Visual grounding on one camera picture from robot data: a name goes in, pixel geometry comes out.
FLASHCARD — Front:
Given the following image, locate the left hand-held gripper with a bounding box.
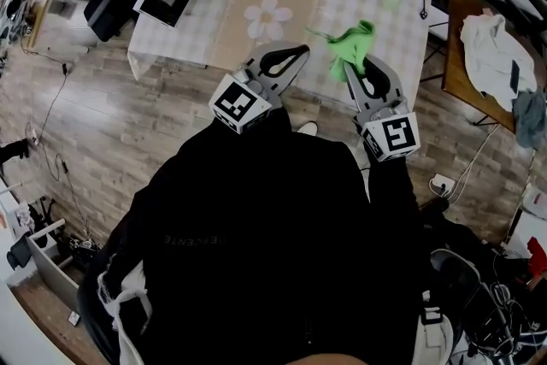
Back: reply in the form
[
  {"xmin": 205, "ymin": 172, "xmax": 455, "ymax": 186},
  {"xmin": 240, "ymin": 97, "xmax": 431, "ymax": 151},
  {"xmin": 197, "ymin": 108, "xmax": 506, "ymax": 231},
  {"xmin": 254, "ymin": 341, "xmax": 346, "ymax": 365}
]
[{"xmin": 208, "ymin": 42, "xmax": 311, "ymax": 136}]

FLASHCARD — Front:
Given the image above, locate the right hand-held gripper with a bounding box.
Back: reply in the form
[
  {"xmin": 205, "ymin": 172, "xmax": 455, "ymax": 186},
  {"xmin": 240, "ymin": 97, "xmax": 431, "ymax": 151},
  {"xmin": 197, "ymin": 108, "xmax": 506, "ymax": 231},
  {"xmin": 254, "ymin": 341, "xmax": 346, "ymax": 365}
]
[{"xmin": 344, "ymin": 54, "xmax": 422, "ymax": 163}]

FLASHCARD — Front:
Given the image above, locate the green cloth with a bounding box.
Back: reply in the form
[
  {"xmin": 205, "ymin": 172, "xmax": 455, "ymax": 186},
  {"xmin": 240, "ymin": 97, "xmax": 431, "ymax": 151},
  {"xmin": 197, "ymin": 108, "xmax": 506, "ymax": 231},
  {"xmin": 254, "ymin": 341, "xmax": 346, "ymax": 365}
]
[{"xmin": 305, "ymin": 20, "xmax": 376, "ymax": 83}]

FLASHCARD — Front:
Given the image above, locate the person's right forearm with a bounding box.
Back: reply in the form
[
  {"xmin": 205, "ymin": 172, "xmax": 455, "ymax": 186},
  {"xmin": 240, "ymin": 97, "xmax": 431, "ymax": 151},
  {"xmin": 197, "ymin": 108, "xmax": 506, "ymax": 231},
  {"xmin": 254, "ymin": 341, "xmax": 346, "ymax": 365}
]
[{"xmin": 362, "ymin": 156, "xmax": 422, "ymax": 236}]

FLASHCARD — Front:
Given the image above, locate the person's left forearm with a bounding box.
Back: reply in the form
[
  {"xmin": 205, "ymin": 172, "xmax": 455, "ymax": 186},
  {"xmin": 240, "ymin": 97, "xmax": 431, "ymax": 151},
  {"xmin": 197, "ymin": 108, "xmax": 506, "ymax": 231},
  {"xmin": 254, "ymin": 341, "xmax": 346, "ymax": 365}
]
[{"xmin": 183, "ymin": 110, "xmax": 291, "ymax": 168}]

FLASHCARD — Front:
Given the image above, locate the brown wooden side table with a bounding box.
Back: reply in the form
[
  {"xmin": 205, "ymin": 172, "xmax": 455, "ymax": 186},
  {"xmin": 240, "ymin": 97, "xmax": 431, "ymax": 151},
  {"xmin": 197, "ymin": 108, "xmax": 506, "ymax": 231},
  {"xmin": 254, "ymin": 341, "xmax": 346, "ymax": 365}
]
[{"xmin": 441, "ymin": 0, "xmax": 535, "ymax": 133}]

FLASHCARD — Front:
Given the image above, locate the table with checked floral tablecloth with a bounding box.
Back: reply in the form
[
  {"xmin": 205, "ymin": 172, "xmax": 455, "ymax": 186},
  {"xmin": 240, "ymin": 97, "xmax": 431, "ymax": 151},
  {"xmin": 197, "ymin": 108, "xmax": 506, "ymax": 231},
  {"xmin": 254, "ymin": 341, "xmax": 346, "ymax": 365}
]
[{"xmin": 126, "ymin": 0, "xmax": 437, "ymax": 116}]

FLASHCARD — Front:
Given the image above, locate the white power strip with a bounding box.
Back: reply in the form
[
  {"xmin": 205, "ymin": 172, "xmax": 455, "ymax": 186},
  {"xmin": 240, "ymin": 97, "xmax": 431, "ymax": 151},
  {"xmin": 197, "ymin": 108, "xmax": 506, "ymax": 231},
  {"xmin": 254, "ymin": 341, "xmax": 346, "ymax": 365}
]
[{"xmin": 429, "ymin": 174, "xmax": 456, "ymax": 198}]

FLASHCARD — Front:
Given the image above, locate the white garment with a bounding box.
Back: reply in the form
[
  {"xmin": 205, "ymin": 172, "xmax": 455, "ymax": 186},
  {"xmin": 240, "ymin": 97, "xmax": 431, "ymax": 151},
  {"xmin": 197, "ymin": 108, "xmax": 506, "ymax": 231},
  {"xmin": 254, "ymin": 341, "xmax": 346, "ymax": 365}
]
[{"xmin": 459, "ymin": 12, "xmax": 538, "ymax": 112}]

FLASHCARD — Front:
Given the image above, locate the black phone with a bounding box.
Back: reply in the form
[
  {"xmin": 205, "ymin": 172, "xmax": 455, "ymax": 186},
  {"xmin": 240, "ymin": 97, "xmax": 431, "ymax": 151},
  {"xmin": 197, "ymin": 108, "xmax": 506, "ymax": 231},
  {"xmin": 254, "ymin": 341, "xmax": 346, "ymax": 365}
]
[{"xmin": 509, "ymin": 59, "xmax": 521, "ymax": 93}]

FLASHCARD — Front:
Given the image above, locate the grey garment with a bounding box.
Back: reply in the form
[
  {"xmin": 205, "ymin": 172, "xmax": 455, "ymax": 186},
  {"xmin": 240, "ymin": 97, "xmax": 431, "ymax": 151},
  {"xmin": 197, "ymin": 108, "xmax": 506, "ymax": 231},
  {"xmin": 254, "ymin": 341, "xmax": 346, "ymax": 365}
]
[{"xmin": 512, "ymin": 87, "xmax": 547, "ymax": 150}]

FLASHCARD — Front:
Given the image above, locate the person's black jacket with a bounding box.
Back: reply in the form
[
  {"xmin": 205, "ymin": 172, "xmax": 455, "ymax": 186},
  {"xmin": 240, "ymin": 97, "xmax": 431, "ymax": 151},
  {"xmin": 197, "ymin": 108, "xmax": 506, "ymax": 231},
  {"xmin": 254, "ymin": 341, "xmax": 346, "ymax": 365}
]
[{"xmin": 76, "ymin": 106, "xmax": 465, "ymax": 365}]

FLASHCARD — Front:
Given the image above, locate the black office chair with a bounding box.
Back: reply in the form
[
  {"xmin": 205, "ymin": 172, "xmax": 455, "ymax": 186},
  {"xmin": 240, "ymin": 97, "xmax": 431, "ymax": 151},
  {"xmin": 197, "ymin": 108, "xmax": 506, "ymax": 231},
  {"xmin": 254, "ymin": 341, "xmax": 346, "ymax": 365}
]
[{"xmin": 83, "ymin": 0, "xmax": 144, "ymax": 43}]

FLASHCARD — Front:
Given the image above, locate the black swivel chair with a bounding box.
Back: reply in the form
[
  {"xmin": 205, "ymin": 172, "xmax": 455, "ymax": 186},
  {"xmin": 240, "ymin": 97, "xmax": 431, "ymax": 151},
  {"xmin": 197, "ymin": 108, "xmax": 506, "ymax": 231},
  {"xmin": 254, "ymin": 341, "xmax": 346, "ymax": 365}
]
[{"xmin": 429, "ymin": 247, "xmax": 526, "ymax": 356}]

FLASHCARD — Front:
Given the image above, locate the red box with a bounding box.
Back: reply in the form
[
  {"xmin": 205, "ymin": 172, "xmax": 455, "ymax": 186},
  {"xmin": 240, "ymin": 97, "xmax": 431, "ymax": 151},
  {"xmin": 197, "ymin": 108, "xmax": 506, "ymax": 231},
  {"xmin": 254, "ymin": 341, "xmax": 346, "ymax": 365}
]
[{"xmin": 526, "ymin": 237, "xmax": 547, "ymax": 270}]

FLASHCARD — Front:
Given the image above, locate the small office desk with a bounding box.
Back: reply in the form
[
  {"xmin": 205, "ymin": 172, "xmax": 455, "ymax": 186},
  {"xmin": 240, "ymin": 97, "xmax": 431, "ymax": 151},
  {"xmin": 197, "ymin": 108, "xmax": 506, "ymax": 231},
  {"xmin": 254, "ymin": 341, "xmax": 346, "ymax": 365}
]
[{"xmin": 26, "ymin": 0, "xmax": 69, "ymax": 49}]

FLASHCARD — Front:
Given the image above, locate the white open cabinet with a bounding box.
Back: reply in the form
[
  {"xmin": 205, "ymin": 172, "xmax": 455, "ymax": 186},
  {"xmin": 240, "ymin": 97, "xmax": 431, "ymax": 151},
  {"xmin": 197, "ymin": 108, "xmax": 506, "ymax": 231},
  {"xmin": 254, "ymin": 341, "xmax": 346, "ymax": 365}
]
[{"xmin": 25, "ymin": 217, "xmax": 93, "ymax": 313}]

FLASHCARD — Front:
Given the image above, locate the white cable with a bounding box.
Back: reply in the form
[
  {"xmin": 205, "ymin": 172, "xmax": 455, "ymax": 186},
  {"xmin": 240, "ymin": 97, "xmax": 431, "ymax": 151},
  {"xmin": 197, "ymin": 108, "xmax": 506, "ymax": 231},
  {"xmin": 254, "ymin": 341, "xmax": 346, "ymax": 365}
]
[{"xmin": 444, "ymin": 123, "xmax": 501, "ymax": 204}]

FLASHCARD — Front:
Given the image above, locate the black floor cable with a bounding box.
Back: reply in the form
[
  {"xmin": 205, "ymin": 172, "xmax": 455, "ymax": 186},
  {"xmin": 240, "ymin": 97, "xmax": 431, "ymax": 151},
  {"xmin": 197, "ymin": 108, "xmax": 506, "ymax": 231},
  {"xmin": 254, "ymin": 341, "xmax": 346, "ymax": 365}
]
[{"xmin": 21, "ymin": 46, "xmax": 72, "ymax": 142}]

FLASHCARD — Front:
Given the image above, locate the white harness strap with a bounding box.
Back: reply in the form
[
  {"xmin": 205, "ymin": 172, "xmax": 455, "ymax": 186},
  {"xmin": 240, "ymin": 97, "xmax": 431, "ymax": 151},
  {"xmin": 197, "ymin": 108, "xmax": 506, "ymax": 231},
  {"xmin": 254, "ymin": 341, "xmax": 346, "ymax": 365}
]
[
  {"xmin": 97, "ymin": 268, "xmax": 150, "ymax": 365},
  {"xmin": 416, "ymin": 290, "xmax": 455, "ymax": 365}
]

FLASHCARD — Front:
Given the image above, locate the black cable tangle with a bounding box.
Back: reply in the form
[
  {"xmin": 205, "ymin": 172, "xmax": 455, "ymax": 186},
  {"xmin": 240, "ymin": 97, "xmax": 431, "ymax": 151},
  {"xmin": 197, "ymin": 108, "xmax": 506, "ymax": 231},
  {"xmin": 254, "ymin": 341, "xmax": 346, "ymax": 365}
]
[{"xmin": 63, "ymin": 234, "xmax": 102, "ymax": 260}]

